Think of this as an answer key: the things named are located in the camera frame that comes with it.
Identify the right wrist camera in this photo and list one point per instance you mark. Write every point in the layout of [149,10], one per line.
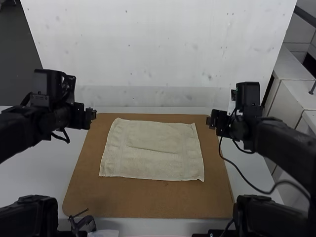
[248,95]

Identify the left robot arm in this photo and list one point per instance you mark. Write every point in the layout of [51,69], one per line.
[19,128]

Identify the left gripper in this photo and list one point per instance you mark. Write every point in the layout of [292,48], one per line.
[81,117]

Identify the pale towel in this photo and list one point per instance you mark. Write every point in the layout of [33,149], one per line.
[153,150]

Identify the black clamp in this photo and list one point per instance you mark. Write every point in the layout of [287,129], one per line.
[82,222]

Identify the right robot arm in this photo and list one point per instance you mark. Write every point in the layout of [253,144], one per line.
[284,140]

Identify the white cabinet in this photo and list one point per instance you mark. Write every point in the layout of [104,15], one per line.
[293,71]

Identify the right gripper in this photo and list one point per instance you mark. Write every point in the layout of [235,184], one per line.
[222,123]

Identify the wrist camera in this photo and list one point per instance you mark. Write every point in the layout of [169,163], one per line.
[248,95]
[49,82]

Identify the cork mat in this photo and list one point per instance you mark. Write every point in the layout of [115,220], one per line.
[148,197]

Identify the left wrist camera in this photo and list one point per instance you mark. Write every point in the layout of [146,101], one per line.
[49,82]

